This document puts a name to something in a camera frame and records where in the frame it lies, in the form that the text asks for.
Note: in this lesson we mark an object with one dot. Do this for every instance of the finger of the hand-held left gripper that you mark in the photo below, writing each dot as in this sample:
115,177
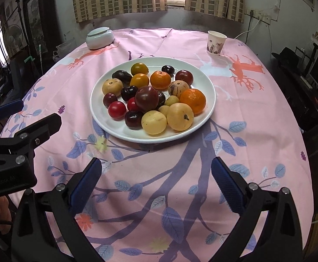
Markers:
7,109
39,131

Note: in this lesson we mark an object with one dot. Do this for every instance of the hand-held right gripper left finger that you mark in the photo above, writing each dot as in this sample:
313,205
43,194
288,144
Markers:
84,185

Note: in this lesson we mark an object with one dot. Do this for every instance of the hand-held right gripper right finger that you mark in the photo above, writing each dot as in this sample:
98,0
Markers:
228,187

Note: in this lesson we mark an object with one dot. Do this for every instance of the white oval plate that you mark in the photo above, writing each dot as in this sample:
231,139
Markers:
109,122

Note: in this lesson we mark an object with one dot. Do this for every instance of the small red plum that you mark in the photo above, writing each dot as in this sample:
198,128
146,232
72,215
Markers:
131,105
117,109

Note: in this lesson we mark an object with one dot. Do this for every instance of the dark purple plum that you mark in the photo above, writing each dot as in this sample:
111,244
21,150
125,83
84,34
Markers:
168,70
129,92
134,119

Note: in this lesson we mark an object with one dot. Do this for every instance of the pale yellow pear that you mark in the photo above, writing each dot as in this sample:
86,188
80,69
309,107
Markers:
154,122
180,116

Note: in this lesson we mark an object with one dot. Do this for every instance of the tan yellow pear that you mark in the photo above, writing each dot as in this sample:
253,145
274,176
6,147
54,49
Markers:
112,86

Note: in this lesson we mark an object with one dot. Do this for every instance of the orange tangerine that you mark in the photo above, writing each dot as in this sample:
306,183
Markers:
192,101
160,79

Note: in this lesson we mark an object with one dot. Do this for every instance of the dark purple avocado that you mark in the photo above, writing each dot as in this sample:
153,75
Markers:
120,77

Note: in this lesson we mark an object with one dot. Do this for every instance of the small yellow-green plum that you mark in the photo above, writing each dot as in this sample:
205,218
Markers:
171,100
163,110

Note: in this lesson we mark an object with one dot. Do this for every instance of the large dark red plum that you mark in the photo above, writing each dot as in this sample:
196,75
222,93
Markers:
146,98

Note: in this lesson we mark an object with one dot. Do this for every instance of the striped pepino melon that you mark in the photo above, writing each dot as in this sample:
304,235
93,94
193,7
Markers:
178,88

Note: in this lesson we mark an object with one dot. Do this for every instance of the yellow-orange tomato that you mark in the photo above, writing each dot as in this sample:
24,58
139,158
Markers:
139,81

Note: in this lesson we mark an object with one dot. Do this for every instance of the dark purple passion fruit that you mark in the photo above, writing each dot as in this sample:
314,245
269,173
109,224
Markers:
161,96

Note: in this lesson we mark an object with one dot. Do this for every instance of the yellow-green citrus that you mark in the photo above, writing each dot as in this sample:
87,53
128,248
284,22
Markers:
139,68

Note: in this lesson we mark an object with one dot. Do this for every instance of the person's left hand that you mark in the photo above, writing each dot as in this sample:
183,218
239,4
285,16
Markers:
2,213

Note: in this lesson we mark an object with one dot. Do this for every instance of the green plastic hook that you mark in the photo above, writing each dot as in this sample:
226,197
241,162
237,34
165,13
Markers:
29,59

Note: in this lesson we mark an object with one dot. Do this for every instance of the white standing fan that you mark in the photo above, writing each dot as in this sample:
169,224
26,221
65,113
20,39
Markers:
13,35

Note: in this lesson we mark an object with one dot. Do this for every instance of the pink printed tablecloth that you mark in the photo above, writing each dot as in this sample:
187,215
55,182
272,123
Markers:
257,114

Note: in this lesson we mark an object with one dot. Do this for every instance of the clear plastic bag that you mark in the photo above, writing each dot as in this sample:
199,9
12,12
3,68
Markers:
63,47

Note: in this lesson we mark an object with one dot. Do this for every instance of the dark framed picture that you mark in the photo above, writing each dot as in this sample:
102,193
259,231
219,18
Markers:
34,19

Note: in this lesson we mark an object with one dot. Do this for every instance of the pale green lidded jar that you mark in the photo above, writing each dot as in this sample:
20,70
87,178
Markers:
100,38

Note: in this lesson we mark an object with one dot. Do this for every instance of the printed paper cup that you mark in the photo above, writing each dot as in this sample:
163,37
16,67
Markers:
216,43

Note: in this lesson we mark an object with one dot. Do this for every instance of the black hat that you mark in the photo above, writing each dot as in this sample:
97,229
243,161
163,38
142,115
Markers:
287,54

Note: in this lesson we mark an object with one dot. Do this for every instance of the white wall socket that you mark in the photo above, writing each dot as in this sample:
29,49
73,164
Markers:
258,15

